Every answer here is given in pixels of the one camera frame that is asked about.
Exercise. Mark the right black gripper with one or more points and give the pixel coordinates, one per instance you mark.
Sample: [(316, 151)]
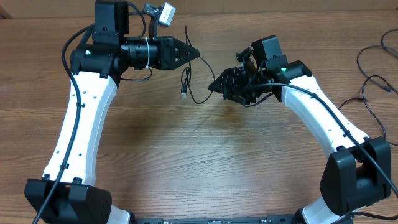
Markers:
[(230, 79)]

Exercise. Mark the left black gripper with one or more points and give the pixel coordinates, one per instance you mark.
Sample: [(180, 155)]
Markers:
[(167, 53)]

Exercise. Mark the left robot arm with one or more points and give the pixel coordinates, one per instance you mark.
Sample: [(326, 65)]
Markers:
[(121, 37)]

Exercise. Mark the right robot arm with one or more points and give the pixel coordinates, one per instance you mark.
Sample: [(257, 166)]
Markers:
[(358, 168)]

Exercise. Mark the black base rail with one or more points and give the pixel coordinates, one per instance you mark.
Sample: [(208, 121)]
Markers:
[(214, 221)]

